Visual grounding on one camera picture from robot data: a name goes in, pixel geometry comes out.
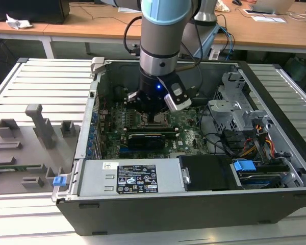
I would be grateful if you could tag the green motherboard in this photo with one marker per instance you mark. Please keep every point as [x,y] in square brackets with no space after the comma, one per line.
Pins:
[188,137]

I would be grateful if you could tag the crumpled beige bag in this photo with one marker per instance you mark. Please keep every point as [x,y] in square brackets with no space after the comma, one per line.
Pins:
[223,7]

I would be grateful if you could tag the black open PC case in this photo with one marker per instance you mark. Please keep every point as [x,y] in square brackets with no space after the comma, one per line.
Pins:
[168,214]

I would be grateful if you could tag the pale blue teach pendant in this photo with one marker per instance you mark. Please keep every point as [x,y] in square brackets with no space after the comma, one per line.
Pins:
[209,40]

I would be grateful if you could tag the blue expansion slot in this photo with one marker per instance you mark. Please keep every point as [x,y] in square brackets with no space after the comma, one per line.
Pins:
[123,151]

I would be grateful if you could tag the crumpled white paper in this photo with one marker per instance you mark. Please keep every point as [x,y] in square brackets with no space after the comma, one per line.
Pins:
[18,23]

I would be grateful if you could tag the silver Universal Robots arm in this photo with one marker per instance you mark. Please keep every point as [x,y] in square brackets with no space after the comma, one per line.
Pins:
[158,38]

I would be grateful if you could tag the long wooden desk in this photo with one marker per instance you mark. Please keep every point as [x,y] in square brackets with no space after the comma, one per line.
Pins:
[104,25]

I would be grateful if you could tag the blue disk carrier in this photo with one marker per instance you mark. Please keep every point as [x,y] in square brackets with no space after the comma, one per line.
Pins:
[244,167]

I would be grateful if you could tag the grey power supply unit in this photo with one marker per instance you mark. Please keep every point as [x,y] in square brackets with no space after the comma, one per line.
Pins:
[97,176]

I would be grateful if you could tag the black computer mouse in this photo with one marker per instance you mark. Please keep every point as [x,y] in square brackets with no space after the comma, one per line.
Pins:
[236,2]

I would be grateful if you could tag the black computer box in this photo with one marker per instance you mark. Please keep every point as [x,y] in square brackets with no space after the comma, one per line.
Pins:
[28,10]

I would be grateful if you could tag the metal locking lever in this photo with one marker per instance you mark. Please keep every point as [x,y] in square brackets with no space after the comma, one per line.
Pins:
[158,124]

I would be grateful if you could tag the silver metal drive cage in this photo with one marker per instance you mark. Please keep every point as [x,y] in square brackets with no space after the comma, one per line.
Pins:
[224,112]

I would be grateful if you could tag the hard disk drive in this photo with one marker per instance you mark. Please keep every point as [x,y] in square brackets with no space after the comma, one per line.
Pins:
[260,182]

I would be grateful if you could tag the green RAM stick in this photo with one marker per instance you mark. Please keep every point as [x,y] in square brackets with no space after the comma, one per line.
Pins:
[23,167]

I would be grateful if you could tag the grey parts rack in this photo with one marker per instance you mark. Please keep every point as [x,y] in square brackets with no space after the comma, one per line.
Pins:
[28,153]

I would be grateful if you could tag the CPU socket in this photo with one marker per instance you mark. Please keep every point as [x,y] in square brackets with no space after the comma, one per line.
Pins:
[145,119]

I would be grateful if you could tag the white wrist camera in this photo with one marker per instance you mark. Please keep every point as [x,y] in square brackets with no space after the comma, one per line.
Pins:
[177,103]

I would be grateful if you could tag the black plastic shroud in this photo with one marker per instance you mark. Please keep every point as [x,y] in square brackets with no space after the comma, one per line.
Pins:
[209,173]

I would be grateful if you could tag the blue case latch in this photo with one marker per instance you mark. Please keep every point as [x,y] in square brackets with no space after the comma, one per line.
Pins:
[59,181]

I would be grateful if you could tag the black graphics card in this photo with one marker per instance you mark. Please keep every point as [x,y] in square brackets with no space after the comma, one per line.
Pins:
[146,141]

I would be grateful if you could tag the white paper sheet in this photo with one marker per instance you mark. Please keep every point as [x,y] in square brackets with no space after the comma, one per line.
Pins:
[267,19]

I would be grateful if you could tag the white power adapter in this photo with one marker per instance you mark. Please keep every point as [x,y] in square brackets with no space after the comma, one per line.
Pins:
[214,54]

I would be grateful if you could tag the black RAM slot bank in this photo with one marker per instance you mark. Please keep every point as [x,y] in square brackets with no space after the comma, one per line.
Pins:
[172,133]

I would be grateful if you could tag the silver laptop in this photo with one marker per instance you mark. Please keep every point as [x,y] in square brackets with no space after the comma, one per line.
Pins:
[270,5]

